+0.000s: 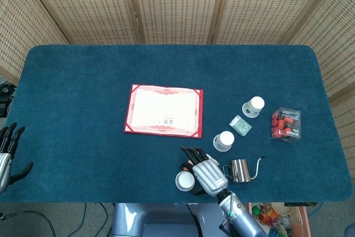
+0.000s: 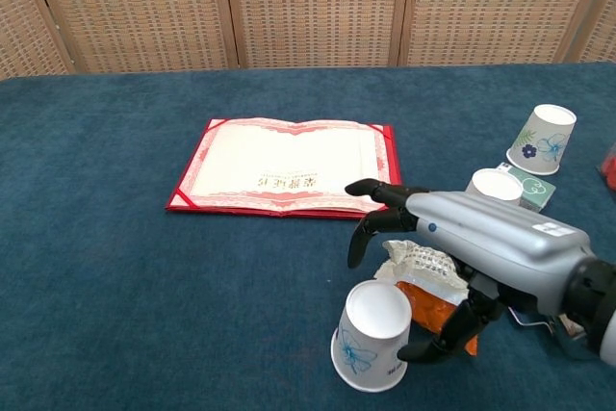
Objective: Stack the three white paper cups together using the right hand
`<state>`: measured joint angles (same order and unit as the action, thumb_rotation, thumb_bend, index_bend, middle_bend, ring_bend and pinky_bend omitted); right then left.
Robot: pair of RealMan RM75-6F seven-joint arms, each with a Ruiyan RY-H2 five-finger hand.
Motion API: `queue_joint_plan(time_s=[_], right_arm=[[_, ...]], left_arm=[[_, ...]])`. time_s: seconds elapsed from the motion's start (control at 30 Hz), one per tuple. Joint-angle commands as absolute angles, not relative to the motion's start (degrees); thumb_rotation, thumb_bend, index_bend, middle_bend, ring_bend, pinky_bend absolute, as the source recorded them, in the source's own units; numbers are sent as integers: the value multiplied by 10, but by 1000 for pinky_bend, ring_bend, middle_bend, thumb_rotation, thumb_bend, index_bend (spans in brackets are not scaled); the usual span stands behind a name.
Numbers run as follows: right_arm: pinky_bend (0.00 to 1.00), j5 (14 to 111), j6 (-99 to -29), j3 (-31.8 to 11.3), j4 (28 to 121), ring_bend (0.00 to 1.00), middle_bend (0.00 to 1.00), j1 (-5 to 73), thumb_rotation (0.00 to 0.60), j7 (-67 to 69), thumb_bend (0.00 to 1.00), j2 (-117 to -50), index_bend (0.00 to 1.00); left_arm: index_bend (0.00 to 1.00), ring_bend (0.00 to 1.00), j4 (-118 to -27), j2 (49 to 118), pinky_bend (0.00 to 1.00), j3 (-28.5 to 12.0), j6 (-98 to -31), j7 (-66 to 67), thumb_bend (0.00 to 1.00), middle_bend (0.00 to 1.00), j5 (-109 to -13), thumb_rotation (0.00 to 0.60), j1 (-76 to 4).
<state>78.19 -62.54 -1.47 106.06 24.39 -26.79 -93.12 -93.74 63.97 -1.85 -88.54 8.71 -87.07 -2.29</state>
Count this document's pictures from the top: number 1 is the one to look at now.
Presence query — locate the clear box of red caps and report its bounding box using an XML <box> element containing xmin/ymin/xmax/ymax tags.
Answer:
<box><xmin>270</xmin><ymin>107</ymin><xmax>302</xmax><ymax>143</ymax></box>

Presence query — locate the blue floor cable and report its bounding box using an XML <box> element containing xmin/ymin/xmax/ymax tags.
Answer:
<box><xmin>79</xmin><ymin>203</ymin><xmax>109</xmax><ymax>237</ymax></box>

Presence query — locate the black equipment on floor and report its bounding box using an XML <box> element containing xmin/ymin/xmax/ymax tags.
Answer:
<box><xmin>0</xmin><ymin>80</ymin><xmax>14</xmax><ymax>118</ymax></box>

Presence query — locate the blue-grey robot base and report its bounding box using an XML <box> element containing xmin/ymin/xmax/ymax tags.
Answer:
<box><xmin>110</xmin><ymin>203</ymin><xmax>231</xmax><ymax>237</ymax></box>

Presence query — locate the woven bamboo folding screen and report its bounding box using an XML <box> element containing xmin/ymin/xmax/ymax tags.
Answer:
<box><xmin>0</xmin><ymin>0</ymin><xmax>355</xmax><ymax>182</ymax></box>

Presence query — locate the small green card box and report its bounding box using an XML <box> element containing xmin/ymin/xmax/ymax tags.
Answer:
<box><xmin>229</xmin><ymin>114</ymin><xmax>252</xmax><ymax>137</ymax></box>

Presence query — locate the red certificate folder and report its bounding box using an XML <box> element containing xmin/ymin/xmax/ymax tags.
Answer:
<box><xmin>123</xmin><ymin>83</ymin><xmax>204</xmax><ymax>139</ymax></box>

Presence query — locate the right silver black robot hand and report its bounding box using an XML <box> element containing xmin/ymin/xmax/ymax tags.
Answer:
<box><xmin>180</xmin><ymin>146</ymin><xmax>229</xmax><ymax>196</ymax></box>

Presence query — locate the white floral paper cup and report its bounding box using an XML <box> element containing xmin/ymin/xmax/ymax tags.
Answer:
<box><xmin>212</xmin><ymin>130</ymin><xmax>235</xmax><ymax>152</ymax></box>
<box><xmin>175</xmin><ymin>170</ymin><xmax>197</xmax><ymax>192</ymax></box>
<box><xmin>242</xmin><ymin>96</ymin><xmax>265</xmax><ymax>118</ymax></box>

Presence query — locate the black floor cable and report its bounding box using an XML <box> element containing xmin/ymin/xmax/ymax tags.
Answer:
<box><xmin>0</xmin><ymin>210</ymin><xmax>58</xmax><ymax>237</ymax></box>

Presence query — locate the stainless steel pitcher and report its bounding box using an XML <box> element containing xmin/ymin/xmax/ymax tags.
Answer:
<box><xmin>222</xmin><ymin>156</ymin><xmax>266</xmax><ymax>184</ymax></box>

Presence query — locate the orange white snack packet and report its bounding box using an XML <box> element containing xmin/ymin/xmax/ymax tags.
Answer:
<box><xmin>181</xmin><ymin>158</ymin><xmax>220</xmax><ymax>170</ymax></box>

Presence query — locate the dark blue table mat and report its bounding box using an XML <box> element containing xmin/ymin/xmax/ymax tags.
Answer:
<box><xmin>0</xmin><ymin>44</ymin><xmax>353</xmax><ymax>204</ymax></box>

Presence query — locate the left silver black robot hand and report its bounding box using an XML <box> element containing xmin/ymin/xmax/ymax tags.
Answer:
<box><xmin>0</xmin><ymin>122</ymin><xmax>34</xmax><ymax>195</ymax></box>

